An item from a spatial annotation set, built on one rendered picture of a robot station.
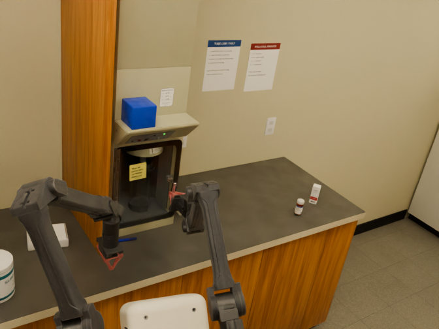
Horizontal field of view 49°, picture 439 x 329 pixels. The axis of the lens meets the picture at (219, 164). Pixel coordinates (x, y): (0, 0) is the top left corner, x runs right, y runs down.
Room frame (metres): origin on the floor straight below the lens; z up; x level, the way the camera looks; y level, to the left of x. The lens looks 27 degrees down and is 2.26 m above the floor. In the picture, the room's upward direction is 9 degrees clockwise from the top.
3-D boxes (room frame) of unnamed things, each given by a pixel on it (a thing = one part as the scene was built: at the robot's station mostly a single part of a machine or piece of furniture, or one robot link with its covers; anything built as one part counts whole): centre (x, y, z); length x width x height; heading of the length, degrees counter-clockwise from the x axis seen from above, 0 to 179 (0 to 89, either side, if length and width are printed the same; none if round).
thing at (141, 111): (1.73, 0.34, 1.55); 0.10 x 0.10 x 0.09; 37
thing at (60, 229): (1.66, 0.68, 0.96); 0.16 x 0.12 x 0.04; 116
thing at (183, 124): (1.78, 0.27, 1.46); 0.32 x 0.11 x 0.10; 127
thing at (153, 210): (1.82, 0.30, 1.19); 0.30 x 0.01 x 0.40; 127
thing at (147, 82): (1.92, 0.38, 1.32); 0.32 x 0.25 x 0.77; 127
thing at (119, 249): (1.38, 0.34, 1.21); 0.10 x 0.07 x 0.07; 38
